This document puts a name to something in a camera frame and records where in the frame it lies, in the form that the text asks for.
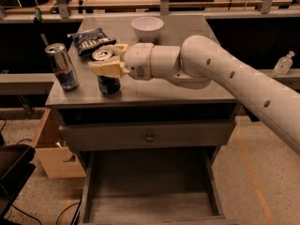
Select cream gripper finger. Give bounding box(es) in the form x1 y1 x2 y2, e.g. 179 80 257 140
88 59 130 78
106 44 128 58

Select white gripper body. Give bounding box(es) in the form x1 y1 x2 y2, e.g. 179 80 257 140
124 43 154 81

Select blue pepsi can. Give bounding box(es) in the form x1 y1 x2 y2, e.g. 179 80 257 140
92 49 120 95

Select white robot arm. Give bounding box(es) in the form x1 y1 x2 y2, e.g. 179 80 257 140
89 35 300 153

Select silver blue redbull can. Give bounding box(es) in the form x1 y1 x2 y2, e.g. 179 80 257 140
45 43 79 91

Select white bowl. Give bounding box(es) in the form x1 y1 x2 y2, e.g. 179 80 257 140
131 17 164 42

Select dark blue chip bag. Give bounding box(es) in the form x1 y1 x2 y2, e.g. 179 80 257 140
68 27 116 56

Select grey upper drawer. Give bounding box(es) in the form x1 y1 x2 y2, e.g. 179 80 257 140
59 103 239 152

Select grey wooden cabinet table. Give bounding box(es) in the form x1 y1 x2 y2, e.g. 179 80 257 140
45 14 250 225

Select cardboard box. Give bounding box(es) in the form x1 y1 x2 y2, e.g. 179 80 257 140
32 109 85 178

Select grey open lower drawer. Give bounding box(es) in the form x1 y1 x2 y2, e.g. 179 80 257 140
78 148 238 225

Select black bin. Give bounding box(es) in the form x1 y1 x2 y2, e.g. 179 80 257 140
0 144 36 218

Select hand sanitizer bottle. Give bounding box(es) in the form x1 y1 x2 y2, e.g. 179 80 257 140
274 51 294 75

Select black floor cable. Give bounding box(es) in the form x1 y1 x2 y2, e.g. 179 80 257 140
55 202 81 225

